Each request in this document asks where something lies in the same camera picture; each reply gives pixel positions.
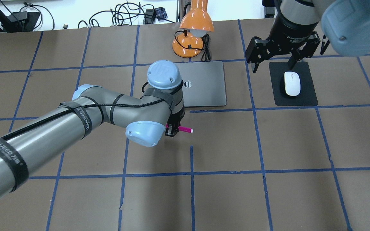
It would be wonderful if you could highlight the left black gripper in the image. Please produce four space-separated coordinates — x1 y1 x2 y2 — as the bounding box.
164 107 185 137

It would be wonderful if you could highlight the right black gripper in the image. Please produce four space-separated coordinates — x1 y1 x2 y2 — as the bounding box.
245 13 320 73

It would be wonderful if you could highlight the pink marker pen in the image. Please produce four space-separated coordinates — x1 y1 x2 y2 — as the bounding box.
179 126 194 133

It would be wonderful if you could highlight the white computer mouse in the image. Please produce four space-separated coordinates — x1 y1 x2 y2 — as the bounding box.
284 71 301 97

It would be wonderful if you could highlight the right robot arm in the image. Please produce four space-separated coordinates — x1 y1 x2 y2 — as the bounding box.
245 0 370 72

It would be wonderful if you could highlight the black mousepad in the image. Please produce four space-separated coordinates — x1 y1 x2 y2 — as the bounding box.
269 62 318 106

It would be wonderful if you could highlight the silver laptop notebook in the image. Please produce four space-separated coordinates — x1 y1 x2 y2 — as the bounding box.
176 61 227 108

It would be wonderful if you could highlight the orange desk lamp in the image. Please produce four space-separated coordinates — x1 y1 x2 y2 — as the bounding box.
172 0 214 62

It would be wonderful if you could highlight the black lamp power cable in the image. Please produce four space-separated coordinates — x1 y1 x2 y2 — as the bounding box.
200 33 212 62

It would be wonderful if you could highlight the black cable bundle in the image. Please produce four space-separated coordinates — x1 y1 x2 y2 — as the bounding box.
77 3 176 29

